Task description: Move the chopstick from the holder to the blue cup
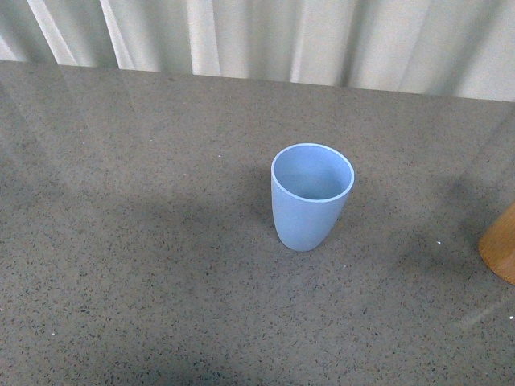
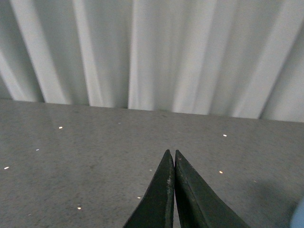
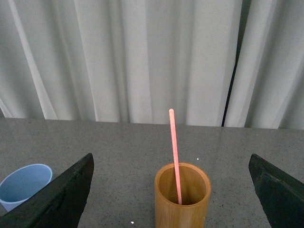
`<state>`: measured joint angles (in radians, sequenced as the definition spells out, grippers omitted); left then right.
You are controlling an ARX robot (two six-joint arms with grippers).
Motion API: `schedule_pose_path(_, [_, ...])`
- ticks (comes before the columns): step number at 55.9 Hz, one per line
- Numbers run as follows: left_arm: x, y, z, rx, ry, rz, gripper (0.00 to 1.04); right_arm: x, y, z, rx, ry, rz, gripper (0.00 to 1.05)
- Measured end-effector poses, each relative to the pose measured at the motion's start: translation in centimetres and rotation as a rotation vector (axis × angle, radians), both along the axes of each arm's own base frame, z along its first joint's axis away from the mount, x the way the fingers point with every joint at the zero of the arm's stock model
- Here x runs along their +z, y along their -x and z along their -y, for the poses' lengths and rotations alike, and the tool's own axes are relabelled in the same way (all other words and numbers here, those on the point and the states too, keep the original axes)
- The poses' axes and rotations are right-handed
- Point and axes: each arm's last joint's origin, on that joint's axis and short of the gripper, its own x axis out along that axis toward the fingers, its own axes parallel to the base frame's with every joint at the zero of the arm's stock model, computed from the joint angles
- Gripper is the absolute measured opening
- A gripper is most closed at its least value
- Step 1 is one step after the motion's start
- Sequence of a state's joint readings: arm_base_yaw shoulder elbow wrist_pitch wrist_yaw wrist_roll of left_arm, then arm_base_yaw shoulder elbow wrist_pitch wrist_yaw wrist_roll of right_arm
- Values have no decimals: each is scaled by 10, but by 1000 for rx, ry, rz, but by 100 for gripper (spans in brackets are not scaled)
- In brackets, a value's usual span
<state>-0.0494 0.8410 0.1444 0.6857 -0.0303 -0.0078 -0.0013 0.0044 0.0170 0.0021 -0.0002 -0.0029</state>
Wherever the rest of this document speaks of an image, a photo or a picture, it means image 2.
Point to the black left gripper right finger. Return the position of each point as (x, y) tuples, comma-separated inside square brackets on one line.
[(198, 205)]

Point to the white curtain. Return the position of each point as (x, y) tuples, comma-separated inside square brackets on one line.
[(240, 58)]

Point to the blue cup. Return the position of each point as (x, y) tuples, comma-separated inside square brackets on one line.
[(297, 220)]

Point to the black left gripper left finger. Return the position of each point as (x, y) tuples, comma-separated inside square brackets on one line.
[(156, 209)]

